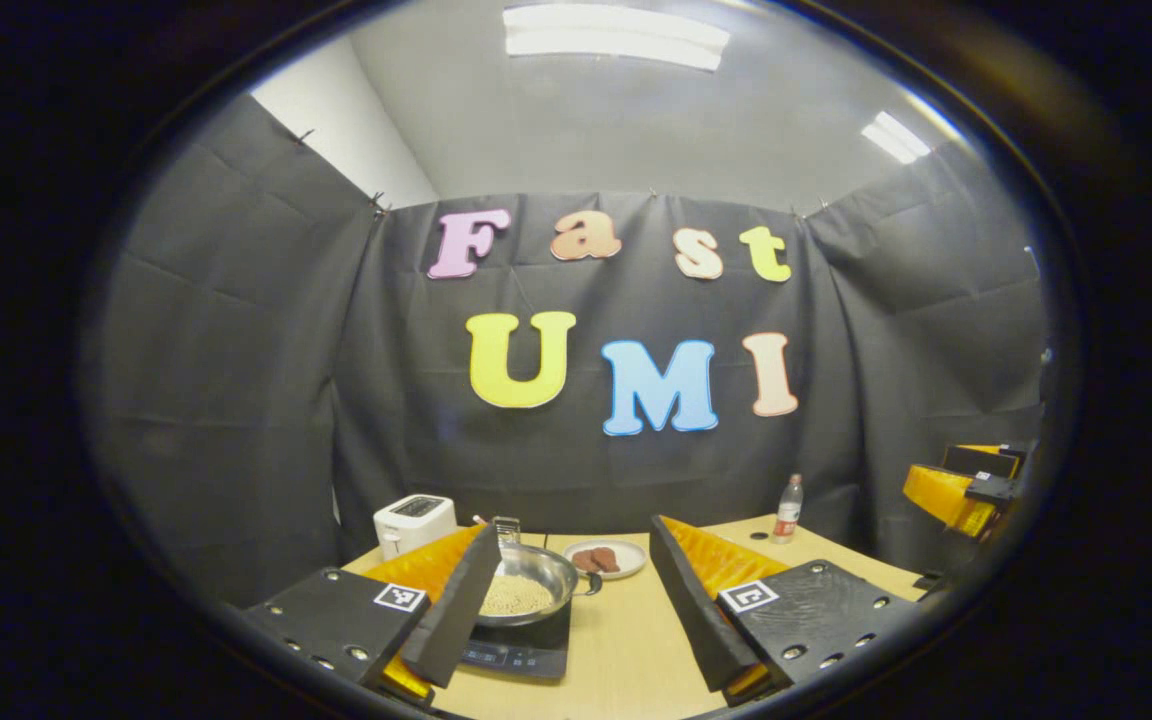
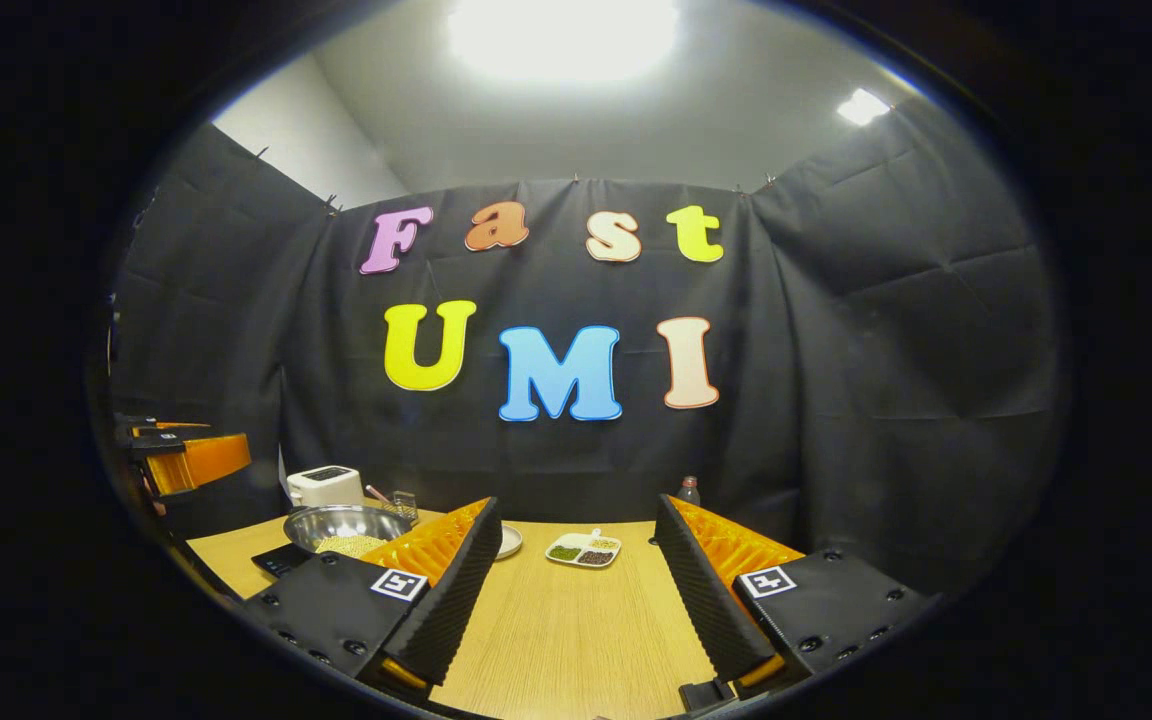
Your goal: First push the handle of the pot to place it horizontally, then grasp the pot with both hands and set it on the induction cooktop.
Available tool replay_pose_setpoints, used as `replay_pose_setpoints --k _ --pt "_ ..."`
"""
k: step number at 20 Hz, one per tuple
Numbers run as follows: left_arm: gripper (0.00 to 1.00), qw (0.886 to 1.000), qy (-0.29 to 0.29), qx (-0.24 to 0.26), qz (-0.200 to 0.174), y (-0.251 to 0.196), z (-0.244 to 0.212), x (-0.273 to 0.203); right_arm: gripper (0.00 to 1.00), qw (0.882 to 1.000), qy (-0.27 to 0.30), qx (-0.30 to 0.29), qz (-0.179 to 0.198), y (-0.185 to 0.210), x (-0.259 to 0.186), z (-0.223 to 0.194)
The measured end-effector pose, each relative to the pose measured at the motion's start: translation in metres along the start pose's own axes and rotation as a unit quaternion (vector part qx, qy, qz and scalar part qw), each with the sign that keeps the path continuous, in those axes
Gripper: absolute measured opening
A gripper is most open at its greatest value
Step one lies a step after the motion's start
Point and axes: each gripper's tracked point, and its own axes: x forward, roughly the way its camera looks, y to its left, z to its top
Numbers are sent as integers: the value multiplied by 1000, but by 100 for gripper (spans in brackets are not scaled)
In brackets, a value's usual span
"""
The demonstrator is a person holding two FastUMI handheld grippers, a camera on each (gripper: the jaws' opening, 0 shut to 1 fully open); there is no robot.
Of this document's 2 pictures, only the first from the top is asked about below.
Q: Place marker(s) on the black backdrop cloth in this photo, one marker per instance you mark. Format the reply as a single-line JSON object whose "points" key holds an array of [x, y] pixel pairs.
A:
{"points": [[266, 400]]}

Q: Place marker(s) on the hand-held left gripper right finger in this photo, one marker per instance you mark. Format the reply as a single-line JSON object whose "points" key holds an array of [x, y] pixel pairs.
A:
{"points": [[686, 610]]}

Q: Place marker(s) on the white round plate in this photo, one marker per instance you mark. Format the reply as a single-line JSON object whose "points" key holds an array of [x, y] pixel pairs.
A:
{"points": [[631, 560]]}

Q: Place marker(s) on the stainless steel pot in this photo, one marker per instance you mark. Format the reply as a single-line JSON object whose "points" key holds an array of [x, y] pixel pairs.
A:
{"points": [[546, 565]]}

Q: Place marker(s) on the clear plastic water bottle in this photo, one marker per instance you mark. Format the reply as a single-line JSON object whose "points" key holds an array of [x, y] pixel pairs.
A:
{"points": [[787, 515]]}

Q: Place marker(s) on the pile of soybeans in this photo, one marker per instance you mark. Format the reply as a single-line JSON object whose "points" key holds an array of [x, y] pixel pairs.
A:
{"points": [[516, 597]]}

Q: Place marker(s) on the black induction cooktop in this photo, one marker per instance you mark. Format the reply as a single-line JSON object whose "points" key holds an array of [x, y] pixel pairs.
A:
{"points": [[526, 655]]}

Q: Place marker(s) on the small ceiling light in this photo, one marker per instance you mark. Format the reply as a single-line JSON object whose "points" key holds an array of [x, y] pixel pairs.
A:
{"points": [[896, 138]]}

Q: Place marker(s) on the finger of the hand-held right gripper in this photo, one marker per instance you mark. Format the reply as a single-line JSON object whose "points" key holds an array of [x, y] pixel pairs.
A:
{"points": [[981, 460], [941, 495]]}

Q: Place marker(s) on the white toaster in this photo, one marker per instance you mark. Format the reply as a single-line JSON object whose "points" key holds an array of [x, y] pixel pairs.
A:
{"points": [[414, 520]]}

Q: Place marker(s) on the red meat slice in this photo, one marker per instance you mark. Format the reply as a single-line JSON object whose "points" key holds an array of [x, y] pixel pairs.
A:
{"points": [[606, 559], [584, 562]]}

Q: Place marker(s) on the long ceiling light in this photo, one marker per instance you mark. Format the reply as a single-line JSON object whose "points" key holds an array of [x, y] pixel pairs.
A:
{"points": [[616, 35]]}

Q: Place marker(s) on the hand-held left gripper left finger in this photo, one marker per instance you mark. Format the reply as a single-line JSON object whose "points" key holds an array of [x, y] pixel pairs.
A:
{"points": [[461, 610]]}

